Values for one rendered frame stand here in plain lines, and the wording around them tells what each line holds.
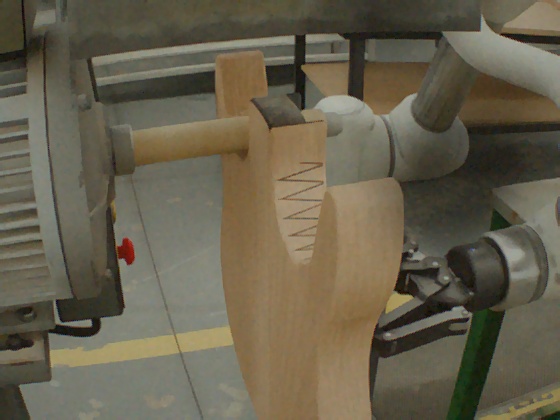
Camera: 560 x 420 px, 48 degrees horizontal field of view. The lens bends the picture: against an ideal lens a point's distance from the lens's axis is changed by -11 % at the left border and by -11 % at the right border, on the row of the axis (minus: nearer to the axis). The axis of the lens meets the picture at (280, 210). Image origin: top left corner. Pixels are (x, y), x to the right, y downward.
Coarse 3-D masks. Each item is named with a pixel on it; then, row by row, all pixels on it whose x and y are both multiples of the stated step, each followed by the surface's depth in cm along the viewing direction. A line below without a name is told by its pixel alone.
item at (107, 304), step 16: (112, 208) 87; (112, 224) 87; (112, 240) 88; (112, 256) 88; (112, 272) 89; (112, 288) 90; (64, 304) 89; (80, 304) 90; (96, 304) 91; (112, 304) 91; (64, 320) 90; (96, 320) 97; (80, 336) 96
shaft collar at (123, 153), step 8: (112, 128) 60; (120, 128) 60; (128, 128) 60; (112, 136) 59; (120, 136) 59; (128, 136) 60; (112, 144) 59; (120, 144) 59; (128, 144) 59; (112, 152) 59; (120, 152) 59; (128, 152) 59; (120, 160) 59; (128, 160) 60; (120, 168) 60; (128, 168) 60
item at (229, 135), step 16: (304, 112) 65; (320, 112) 65; (160, 128) 62; (176, 128) 62; (192, 128) 62; (208, 128) 62; (224, 128) 62; (240, 128) 63; (144, 144) 60; (160, 144) 61; (176, 144) 61; (192, 144) 62; (208, 144) 62; (224, 144) 63; (240, 144) 63; (144, 160) 61; (160, 160) 62
